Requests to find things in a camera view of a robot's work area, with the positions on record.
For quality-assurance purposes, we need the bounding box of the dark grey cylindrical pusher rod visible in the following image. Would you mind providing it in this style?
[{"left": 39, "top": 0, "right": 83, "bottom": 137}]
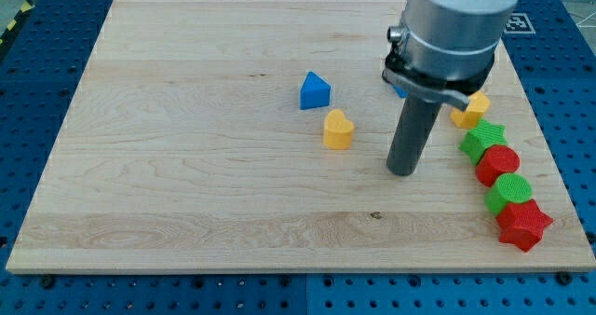
[{"left": 386, "top": 95, "right": 441, "bottom": 176}]

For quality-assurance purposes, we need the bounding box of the black tool clamp mount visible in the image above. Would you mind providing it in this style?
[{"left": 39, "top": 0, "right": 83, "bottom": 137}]
[{"left": 382, "top": 44, "right": 494, "bottom": 111}]

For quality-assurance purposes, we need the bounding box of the yellow heart block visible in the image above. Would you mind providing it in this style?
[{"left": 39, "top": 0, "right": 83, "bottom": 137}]
[{"left": 323, "top": 109, "right": 355, "bottom": 150}]

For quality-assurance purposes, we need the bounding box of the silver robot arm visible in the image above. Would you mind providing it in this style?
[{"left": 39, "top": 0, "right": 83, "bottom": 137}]
[{"left": 382, "top": 0, "right": 519, "bottom": 176}]

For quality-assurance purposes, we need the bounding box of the blue cube block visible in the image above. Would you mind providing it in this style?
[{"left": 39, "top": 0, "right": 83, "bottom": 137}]
[{"left": 393, "top": 86, "right": 408, "bottom": 99}]

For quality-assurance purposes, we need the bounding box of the yellow pentagon block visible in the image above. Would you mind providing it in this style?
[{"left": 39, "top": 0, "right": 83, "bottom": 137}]
[{"left": 450, "top": 90, "right": 491, "bottom": 130}]

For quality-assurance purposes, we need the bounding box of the green star block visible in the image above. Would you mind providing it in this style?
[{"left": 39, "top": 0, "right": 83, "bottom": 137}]
[{"left": 459, "top": 119, "right": 508, "bottom": 166}]

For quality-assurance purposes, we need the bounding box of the red cylinder block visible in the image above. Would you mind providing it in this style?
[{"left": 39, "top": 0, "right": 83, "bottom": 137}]
[{"left": 475, "top": 145, "right": 521, "bottom": 187}]

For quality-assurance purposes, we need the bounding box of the fiducial marker tag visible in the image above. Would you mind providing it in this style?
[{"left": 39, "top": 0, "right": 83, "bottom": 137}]
[{"left": 504, "top": 12, "right": 535, "bottom": 34}]

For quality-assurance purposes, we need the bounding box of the blue triangle block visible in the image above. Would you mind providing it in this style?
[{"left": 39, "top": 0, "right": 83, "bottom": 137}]
[{"left": 300, "top": 71, "right": 332, "bottom": 110}]

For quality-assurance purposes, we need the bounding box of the green cylinder block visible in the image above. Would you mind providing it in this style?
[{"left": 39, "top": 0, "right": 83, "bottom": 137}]
[{"left": 484, "top": 173, "right": 533, "bottom": 216}]

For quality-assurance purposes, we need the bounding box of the red star block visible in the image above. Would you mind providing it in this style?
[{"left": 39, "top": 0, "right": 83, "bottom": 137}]
[{"left": 496, "top": 199, "right": 554, "bottom": 253}]

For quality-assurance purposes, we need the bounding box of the wooden board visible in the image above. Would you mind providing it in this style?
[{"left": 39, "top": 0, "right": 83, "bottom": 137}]
[{"left": 7, "top": 0, "right": 595, "bottom": 274}]

